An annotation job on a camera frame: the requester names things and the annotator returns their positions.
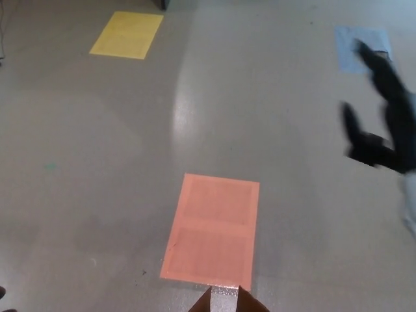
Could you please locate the torn blue paper sheet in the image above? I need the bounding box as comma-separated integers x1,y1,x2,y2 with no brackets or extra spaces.
334,25,393,75

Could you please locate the salmon orange paper sheet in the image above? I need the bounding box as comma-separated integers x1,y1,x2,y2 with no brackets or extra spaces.
159,172,261,292

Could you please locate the yellow paper sheet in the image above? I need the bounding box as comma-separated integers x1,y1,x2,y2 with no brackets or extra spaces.
88,10,164,60

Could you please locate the black-handled air pump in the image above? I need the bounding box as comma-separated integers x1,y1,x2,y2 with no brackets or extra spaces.
188,285,271,312

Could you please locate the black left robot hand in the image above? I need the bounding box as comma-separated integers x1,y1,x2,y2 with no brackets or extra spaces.
0,286,18,312

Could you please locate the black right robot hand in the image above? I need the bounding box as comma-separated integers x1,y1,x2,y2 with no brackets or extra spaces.
339,38,416,174

